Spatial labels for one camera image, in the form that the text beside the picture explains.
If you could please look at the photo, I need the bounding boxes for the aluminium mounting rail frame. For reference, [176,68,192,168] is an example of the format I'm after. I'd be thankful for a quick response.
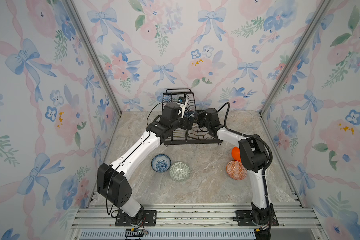
[66,201,328,240]

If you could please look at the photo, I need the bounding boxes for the orange bowl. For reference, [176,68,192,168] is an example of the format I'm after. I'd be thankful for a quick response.
[231,147,241,162]

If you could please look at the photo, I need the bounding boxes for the red patterned bowl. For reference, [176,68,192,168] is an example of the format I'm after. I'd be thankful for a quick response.
[226,160,247,181]

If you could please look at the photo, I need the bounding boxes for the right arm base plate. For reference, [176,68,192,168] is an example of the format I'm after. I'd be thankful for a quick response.
[233,210,269,228]

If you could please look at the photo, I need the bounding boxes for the left corner aluminium profile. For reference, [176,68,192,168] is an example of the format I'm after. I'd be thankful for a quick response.
[62,0,122,117]

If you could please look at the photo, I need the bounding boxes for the blue floral bowl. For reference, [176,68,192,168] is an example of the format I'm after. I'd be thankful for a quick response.
[151,154,172,173]

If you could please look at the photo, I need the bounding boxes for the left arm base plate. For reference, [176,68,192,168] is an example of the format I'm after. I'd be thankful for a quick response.
[115,210,157,227]

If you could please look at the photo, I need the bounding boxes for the right corner aluminium profile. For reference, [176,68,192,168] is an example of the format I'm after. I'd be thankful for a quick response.
[259,0,333,117]

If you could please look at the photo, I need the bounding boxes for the dark blue patterned bowl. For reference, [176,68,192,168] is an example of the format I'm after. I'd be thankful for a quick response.
[184,111,197,119]

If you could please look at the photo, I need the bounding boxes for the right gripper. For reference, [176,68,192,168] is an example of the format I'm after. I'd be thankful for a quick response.
[192,111,210,132]

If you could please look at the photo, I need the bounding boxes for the corner aluminium profile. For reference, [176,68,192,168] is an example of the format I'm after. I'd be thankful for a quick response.
[62,0,122,117]
[259,0,333,117]

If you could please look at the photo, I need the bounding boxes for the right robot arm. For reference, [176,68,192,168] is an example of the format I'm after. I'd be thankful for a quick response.
[198,108,273,228]

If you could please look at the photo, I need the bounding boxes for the green patterned bowl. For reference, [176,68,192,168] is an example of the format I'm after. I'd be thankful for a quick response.
[170,162,191,182]

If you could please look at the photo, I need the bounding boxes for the black corrugated cable conduit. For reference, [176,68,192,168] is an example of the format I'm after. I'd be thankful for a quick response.
[223,101,273,211]

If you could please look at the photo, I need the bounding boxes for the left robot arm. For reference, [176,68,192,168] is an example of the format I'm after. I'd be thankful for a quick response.
[96,102,193,226]

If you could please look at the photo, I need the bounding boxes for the black wire dish rack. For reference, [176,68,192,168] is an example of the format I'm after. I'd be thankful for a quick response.
[163,88,222,147]

